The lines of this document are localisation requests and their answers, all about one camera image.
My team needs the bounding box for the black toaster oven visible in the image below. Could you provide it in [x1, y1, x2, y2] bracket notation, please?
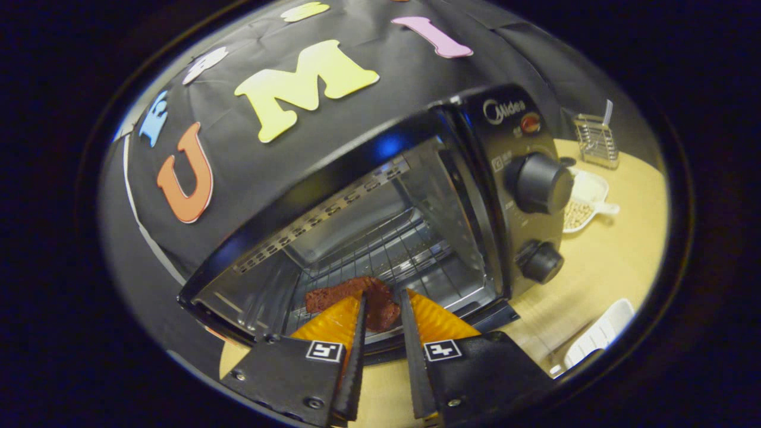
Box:
[177, 83, 576, 366]

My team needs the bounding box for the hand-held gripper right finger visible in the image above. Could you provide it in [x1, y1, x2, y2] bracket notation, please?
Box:
[398, 289, 558, 428]

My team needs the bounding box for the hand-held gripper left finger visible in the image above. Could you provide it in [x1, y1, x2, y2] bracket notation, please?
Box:
[220, 291, 368, 428]

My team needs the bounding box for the metal wire utensil holder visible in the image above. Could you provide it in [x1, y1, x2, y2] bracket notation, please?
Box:
[573, 113, 621, 171]

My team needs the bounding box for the brown meat piece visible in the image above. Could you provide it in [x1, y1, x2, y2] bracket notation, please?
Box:
[305, 276, 402, 333]

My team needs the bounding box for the white divided plate with beans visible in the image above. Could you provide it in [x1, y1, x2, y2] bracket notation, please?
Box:
[562, 168, 621, 234]

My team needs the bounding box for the white power cable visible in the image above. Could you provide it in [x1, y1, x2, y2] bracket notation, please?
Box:
[121, 134, 188, 287]

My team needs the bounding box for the white ribbed tray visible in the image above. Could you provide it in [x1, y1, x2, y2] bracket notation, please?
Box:
[563, 298, 636, 370]

